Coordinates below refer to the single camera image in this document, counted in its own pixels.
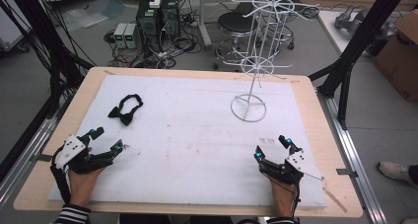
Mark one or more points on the person's right hand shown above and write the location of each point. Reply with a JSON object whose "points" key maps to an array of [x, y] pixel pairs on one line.
{"points": [[282, 197]]}

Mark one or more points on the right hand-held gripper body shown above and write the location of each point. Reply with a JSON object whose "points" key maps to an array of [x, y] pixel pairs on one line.
{"points": [[291, 169]]}

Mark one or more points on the grey bench power supply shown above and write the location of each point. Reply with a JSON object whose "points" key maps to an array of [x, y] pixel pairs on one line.
{"points": [[119, 35], [131, 35]]}

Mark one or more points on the person's left hand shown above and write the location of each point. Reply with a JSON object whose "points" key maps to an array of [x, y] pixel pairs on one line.
{"points": [[82, 186]]}

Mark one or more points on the white desk leg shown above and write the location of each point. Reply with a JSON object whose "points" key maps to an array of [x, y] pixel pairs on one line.
{"points": [[204, 20]]}

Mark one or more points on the grey tape strip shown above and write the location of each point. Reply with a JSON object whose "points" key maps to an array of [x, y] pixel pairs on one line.
{"points": [[42, 157], [346, 172]]}

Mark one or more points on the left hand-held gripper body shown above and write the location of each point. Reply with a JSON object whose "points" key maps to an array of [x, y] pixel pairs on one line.
{"points": [[70, 151]]}

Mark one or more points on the grey handheld device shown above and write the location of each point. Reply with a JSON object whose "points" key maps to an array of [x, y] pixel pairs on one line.
{"points": [[358, 18]]}

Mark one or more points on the white foam mat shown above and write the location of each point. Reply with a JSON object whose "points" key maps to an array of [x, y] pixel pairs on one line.
{"points": [[197, 145]]}

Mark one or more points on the small white box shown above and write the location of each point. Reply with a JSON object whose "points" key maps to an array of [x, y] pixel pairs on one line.
{"points": [[155, 1]]}

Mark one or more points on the brown cardboard box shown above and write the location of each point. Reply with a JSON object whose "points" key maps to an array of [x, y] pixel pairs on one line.
{"points": [[397, 59]]}

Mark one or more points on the aluminium frame rail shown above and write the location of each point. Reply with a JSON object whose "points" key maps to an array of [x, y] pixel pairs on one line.
{"points": [[23, 161], [355, 158]]}

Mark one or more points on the black metal frame post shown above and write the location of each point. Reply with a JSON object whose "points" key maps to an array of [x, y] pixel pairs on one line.
{"points": [[358, 43]]}

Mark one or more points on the white side table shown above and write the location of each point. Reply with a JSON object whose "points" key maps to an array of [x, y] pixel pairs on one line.
{"points": [[332, 30]]}

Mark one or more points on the black computer tower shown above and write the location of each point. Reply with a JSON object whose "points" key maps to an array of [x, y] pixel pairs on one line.
{"points": [[171, 16], [148, 23]]}

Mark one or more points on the black bow tie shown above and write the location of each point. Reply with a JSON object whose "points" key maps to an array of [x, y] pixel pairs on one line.
{"points": [[126, 110]]}

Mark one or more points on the thin wooden stick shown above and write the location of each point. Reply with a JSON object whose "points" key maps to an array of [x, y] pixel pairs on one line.
{"points": [[335, 199]]}

